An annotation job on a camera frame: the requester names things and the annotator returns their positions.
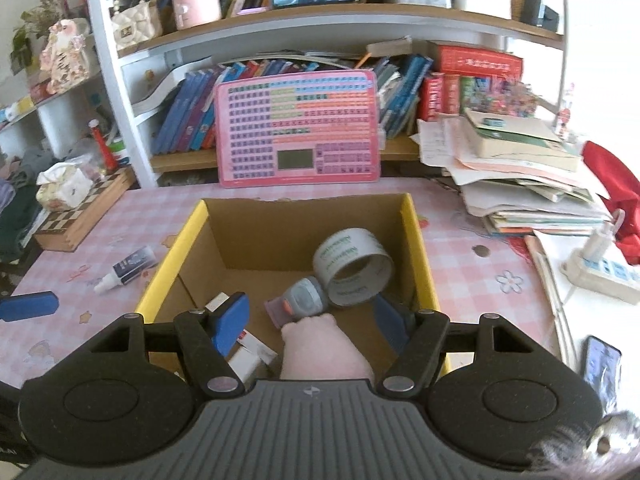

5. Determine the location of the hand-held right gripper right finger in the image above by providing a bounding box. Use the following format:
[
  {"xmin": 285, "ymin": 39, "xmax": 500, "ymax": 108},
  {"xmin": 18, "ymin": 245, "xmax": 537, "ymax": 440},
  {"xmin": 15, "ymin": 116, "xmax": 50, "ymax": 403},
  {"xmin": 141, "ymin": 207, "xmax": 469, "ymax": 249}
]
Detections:
[{"xmin": 373, "ymin": 293, "xmax": 532, "ymax": 395}]

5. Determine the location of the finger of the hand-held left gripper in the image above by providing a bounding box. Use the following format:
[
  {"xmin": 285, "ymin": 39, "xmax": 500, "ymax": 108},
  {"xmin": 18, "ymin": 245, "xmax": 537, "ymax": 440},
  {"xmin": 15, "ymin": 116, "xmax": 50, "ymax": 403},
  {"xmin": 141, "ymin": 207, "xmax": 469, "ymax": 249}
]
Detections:
[
  {"xmin": 0, "ymin": 291, "xmax": 60, "ymax": 322},
  {"xmin": 0, "ymin": 380, "xmax": 31, "ymax": 467}
]

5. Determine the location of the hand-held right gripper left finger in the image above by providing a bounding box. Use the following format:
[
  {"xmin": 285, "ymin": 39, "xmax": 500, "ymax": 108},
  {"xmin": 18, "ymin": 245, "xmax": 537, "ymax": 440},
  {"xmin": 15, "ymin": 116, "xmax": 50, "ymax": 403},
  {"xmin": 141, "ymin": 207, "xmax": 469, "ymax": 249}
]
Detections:
[{"xmin": 92, "ymin": 291, "xmax": 251, "ymax": 395}]

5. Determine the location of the small white box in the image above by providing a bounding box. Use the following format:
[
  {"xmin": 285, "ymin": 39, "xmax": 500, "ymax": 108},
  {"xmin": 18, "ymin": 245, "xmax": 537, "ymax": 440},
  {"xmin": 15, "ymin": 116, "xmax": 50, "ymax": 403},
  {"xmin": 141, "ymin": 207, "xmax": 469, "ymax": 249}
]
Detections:
[{"xmin": 226, "ymin": 331, "xmax": 279, "ymax": 387}]

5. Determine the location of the grey roll-on bottle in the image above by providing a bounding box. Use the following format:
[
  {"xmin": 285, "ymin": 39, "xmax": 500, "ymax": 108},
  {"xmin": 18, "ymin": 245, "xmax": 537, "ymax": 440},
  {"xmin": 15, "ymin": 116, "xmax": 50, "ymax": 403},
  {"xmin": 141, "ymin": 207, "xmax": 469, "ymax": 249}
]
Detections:
[{"xmin": 264, "ymin": 276, "xmax": 331, "ymax": 330}]

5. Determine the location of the pink plush toy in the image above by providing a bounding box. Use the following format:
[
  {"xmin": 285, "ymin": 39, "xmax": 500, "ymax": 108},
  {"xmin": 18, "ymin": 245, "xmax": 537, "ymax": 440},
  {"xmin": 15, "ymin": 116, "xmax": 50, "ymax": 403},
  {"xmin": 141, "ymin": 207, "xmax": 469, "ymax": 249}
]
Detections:
[{"xmin": 278, "ymin": 313, "xmax": 376, "ymax": 382}]

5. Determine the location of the printed packing tape roll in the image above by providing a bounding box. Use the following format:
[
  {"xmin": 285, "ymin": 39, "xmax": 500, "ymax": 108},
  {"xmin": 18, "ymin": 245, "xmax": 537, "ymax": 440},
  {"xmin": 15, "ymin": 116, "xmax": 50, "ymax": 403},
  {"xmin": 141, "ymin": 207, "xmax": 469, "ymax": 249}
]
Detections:
[{"xmin": 313, "ymin": 228, "xmax": 396, "ymax": 307}]

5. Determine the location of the yellow-edged cardboard box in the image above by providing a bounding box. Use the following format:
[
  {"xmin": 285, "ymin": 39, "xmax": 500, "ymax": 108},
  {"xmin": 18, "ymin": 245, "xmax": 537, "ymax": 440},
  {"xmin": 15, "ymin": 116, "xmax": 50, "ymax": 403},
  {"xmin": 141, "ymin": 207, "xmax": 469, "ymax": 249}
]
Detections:
[{"xmin": 134, "ymin": 192, "xmax": 453, "ymax": 383}]

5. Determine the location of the dark cloth pile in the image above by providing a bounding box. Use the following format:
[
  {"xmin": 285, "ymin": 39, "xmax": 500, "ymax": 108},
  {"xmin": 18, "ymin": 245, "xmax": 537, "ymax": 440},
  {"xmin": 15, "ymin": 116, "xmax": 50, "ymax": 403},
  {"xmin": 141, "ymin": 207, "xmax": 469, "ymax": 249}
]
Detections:
[{"xmin": 0, "ymin": 150, "xmax": 51, "ymax": 266}]

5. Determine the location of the wooden chessboard box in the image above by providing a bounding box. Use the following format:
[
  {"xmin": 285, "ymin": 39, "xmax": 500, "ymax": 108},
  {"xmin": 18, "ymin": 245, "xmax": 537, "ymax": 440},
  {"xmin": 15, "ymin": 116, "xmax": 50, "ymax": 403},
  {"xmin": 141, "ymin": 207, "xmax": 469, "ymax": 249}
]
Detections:
[{"xmin": 31, "ymin": 166, "xmax": 137, "ymax": 252}]

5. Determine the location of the small white bottle dark label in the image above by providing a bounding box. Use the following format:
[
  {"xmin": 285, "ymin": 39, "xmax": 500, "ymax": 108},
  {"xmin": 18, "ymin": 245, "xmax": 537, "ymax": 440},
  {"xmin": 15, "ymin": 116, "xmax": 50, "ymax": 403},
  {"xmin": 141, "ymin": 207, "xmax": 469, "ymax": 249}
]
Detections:
[{"xmin": 93, "ymin": 245, "xmax": 160, "ymax": 295}]

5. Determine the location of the white tissue pack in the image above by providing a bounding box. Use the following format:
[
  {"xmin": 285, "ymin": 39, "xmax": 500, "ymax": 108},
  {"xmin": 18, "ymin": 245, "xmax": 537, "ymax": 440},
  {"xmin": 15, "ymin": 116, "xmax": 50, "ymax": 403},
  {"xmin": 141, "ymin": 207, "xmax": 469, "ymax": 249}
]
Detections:
[{"xmin": 35, "ymin": 163, "xmax": 94, "ymax": 211}]

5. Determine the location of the red and white toy horn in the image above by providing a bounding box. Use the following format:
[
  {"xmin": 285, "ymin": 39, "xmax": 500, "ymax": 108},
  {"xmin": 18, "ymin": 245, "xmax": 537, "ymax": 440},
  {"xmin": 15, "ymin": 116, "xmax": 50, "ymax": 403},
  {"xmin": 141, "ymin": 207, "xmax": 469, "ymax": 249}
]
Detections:
[{"xmin": 88, "ymin": 118, "xmax": 119, "ymax": 171}]

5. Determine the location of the stack of papers and books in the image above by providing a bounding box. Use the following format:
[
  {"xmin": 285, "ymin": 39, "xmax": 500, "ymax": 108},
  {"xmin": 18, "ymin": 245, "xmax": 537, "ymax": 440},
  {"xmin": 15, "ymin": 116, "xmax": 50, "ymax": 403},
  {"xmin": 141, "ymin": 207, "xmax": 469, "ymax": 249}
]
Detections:
[{"xmin": 410, "ymin": 107, "xmax": 615, "ymax": 237}]

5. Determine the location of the pink learning tablet board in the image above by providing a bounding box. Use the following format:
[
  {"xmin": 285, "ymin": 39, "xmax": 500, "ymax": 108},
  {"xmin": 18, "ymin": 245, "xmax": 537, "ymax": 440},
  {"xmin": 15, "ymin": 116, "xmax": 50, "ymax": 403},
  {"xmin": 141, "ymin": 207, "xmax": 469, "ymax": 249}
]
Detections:
[{"xmin": 213, "ymin": 69, "xmax": 382, "ymax": 190}]

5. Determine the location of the black smartphone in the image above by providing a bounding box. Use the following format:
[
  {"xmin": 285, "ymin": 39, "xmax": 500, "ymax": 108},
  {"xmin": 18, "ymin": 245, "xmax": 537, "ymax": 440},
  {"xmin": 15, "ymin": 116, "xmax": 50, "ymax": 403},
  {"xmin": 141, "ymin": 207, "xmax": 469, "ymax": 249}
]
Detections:
[{"xmin": 581, "ymin": 335, "xmax": 623, "ymax": 412}]

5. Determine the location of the thick green and cream book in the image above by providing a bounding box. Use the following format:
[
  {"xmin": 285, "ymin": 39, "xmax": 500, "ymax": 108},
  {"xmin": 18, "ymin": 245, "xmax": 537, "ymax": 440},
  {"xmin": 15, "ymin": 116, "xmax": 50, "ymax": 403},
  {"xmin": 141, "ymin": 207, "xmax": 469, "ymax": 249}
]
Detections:
[{"xmin": 465, "ymin": 109, "xmax": 585, "ymax": 173}]

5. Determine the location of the white power strip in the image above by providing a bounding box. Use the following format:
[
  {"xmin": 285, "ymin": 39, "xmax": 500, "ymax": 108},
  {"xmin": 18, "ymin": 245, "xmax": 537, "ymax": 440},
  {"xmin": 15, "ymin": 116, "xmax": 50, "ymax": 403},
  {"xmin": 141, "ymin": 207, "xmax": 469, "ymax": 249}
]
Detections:
[{"xmin": 559, "ymin": 251, "xmax": 640, "ymax": 306}]

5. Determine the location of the group of teal books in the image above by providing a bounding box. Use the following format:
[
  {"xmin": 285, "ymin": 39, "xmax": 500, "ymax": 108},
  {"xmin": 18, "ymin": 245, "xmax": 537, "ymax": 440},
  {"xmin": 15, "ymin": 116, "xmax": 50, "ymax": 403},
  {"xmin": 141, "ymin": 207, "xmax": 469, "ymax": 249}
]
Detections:
[{"xmin": 375, "ymin": 54, "xmax": 435, "ymax": 140}]

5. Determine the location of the red book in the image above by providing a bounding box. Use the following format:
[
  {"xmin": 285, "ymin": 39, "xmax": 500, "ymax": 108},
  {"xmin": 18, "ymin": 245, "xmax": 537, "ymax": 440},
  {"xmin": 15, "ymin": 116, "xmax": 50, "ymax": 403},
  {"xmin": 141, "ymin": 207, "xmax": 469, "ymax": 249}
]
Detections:
[{"xmin": 417, "ymin": 74, "xmax": 461, "ymax": 122}]

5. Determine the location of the white bookshelf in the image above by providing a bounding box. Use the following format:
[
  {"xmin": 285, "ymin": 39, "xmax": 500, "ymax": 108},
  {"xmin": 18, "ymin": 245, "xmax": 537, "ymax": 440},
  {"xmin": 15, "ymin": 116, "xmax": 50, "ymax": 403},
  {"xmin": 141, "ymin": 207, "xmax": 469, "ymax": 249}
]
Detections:
[{"xmin": 82, "ymin": 0, "xmax": 576, "ymax": 188}]

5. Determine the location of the pink doll figure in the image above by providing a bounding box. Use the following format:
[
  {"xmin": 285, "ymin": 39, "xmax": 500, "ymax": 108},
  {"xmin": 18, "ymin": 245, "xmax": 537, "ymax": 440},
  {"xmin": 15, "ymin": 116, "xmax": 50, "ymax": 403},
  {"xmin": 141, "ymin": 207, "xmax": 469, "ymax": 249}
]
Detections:
[{"xmin": 39, "ymin": 18, "xmax": 90, "ymax": 95}]

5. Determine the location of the furry pompom with metal bell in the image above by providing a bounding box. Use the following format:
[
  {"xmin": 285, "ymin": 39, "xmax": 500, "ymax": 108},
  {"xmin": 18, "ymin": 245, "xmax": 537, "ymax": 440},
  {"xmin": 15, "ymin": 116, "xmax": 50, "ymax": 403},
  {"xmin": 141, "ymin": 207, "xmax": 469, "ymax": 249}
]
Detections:
[{"xmin": 537, "ymin": 409, "xmax": 640, "ymax": 480}]

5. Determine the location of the colourful puzzle box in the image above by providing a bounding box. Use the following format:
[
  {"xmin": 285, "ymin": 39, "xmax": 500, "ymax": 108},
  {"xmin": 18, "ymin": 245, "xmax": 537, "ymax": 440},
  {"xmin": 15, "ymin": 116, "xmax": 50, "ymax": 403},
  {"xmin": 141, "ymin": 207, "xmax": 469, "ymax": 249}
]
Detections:
[{"xmin": 460, "ymin": 76, "xmax": 538, "ymax": 118}]

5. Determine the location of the row of colourful books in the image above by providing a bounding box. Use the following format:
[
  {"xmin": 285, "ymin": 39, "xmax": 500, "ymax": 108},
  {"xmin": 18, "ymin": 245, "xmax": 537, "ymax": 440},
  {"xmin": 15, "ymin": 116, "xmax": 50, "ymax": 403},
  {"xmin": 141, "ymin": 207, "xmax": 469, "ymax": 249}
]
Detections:
[{"xmin": 220, "ymin": 52, "xmax": 373, "ymax": 81}]

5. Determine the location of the green plant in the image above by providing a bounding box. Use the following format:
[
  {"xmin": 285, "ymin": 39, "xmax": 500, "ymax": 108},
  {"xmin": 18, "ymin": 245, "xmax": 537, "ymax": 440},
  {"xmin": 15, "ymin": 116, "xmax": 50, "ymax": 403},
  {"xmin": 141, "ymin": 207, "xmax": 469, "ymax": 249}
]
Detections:
[{"xmin": 9, "ymin": 0, "xmax": 68, "ymax": 73}]

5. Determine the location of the red cloth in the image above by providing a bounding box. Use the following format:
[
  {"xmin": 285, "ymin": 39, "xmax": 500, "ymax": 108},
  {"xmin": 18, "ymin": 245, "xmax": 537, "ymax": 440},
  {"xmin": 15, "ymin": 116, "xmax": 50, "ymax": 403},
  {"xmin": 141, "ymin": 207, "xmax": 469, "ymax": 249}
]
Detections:
[{"xmin": 581, "ymin": 140, "xmax": 640, "ymax": 267}]

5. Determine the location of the large red box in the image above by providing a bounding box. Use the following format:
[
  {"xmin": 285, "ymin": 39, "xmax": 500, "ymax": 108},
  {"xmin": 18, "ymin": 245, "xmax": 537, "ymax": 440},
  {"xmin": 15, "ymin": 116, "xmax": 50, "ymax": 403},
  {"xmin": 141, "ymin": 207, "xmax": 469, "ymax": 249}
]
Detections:
[{"xmin": 434, "ymin": 44, "xmax": 524, "ymax": 78}]

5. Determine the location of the white pearl handbag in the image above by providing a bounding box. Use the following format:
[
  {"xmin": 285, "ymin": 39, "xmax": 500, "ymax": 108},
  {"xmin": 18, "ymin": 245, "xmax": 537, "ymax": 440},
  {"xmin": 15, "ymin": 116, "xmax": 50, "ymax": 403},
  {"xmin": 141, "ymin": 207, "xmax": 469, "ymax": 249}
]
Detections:
[{"xmin": 109, "ymin": 0, "xmax": 164, "ymax": 52}]

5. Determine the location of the small black box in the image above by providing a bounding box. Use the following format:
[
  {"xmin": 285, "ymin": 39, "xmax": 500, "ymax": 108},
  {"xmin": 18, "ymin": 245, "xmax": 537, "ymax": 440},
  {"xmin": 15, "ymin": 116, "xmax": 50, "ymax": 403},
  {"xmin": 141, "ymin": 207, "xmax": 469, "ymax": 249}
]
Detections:
[{"xmin": 521, "ymin": 0, "xmax": 562, "ymax": 32}]

